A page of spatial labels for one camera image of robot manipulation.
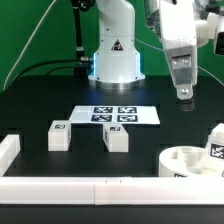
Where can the white marker sheet with tags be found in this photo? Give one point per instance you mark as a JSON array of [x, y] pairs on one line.
[[120, 114]]

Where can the white round stool seat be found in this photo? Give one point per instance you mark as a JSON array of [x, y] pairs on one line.
[[188, 161]]

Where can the white U-shaped fence frame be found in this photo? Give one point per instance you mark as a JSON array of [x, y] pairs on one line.
[[102, 191]]

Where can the black pole with cables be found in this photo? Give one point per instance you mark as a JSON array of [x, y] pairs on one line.
[[84, 61]]

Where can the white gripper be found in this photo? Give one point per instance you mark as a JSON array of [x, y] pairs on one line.
[[182, 26]]

